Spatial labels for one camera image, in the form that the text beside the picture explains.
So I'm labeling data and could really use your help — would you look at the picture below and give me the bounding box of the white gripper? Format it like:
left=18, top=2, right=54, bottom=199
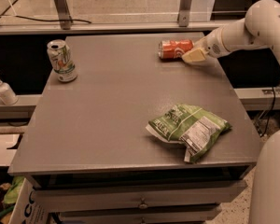
left=182, top=27, right=230, bottom=63

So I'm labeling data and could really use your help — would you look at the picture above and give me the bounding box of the orange coke can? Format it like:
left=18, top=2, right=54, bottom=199
left=158, top=39, right=193, bottom=59

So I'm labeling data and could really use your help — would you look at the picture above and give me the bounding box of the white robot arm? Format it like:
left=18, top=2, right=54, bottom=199
left=182, top=0, right=280, bottom=224

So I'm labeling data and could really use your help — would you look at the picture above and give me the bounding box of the white green soda can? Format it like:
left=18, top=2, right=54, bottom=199
left=47, top=39, right=77, bottom=82

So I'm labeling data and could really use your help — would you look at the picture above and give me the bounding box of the green chip bag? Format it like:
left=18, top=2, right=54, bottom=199
left=146, top=104, right=231, bottom=163

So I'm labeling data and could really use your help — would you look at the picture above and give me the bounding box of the grey drawer cabinet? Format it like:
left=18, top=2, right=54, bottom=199
left=7, top=32, right=273, bottom=224

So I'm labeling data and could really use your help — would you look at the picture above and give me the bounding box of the grey drawer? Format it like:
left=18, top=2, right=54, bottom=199
left=60, top=204, right=221, bottom=224
left=33, top=180, right=247, bottom=212

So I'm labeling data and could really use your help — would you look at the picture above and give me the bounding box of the top grey drawer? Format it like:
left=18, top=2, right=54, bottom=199
left=33, top=180, right=247, bottom=212

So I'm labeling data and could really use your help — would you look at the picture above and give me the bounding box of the white pump bottle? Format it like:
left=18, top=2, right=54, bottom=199
left=0, top=79, right=18, bottom=105

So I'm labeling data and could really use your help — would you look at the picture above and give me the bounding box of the white cardboard box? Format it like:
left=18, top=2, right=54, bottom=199
left=8, top=180, right=49, bottom=224

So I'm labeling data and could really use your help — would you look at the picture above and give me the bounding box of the right metal railing post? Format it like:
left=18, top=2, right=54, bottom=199
left=177, top=0, right=192, bottom=27

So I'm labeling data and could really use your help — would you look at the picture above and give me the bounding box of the metal railing post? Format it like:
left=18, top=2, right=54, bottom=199
left=177, top=0, right=192, bottom=27
left=53, top=0, right=72, bottom=30

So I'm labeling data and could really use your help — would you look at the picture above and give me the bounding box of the left metal railing post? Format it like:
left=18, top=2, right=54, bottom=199
left=53, top=0, right=72, bottom=30

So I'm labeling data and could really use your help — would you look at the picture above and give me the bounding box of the black floor cable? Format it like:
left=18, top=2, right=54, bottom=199
left=0, top=0, right=92, bottom=25

